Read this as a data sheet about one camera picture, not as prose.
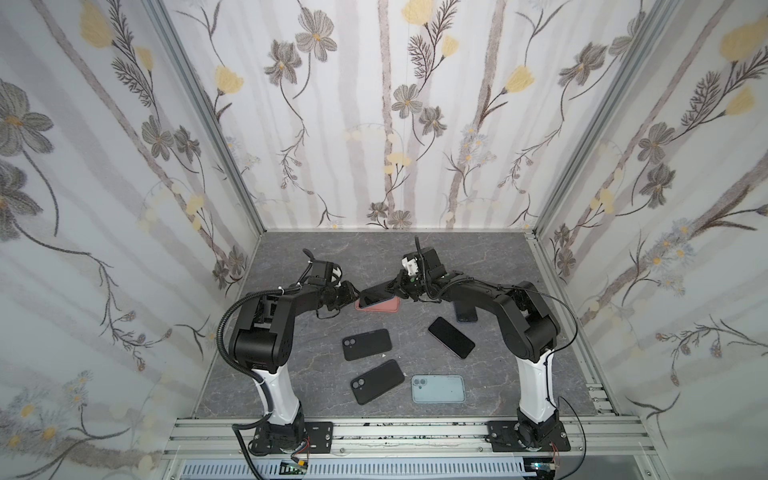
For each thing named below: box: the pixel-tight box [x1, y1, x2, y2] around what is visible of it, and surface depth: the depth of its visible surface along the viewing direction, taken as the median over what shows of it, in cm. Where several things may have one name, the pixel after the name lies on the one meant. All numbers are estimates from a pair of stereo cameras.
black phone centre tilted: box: [428, 316, 476, 359], surface depth 95 cm
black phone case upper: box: [342, 329, 393, 361], surface depth 92 cm
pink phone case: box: [354, 296, 401, 313], surface depth 100 cm
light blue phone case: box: [411, 374, 466, 404], surface depth 84 cm
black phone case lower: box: [350, 359, 405, 405], surface depth 86 cm
